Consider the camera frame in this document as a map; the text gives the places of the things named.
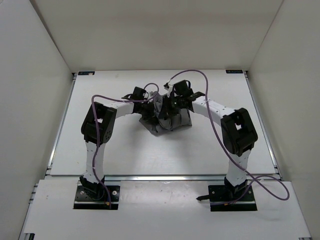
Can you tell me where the purple cable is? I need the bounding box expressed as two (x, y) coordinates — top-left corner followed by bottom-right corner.
(164, 69), (291, 206)
(90, 83), (161, 203)

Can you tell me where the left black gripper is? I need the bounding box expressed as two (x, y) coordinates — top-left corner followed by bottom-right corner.
(136, 101), (160, 125)

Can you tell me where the aluminium table rail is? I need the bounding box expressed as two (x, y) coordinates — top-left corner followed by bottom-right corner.
(104, 174), (225, 182)

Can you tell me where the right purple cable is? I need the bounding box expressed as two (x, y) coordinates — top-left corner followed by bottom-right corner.
(164, 69), (291, 206)

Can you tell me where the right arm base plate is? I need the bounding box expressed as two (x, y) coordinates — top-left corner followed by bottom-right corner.
(196, 177), (258, 212)

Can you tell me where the left blue table label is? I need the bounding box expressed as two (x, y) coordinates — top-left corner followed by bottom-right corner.
(77, 71), (95, 76)

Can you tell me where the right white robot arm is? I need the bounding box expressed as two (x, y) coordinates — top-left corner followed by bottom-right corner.
(154, 80), (258, 200)

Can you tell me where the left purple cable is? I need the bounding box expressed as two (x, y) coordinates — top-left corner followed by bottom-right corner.
(90, 83), (161, 203)

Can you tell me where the grey pleated skirt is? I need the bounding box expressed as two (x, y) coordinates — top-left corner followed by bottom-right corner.
(139, 93), (192, 137)

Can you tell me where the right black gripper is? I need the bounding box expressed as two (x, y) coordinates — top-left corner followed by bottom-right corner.
(158, 95), (183, 120)

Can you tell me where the right blue table label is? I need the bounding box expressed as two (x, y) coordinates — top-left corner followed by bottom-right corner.
(225, 69), (243, 74)

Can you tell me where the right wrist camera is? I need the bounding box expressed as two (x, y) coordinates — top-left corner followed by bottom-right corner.
(163, 80), (175, 98)

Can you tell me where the blue table label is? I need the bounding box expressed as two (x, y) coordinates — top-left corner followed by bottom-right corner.
(225, 69), (243, 74)
(77, 71), (95, 76)

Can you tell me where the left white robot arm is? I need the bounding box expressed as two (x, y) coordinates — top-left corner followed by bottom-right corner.
(80, 87), (159, 199)

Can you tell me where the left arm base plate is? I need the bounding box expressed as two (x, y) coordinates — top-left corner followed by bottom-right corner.
(73, 182), (121, 211)

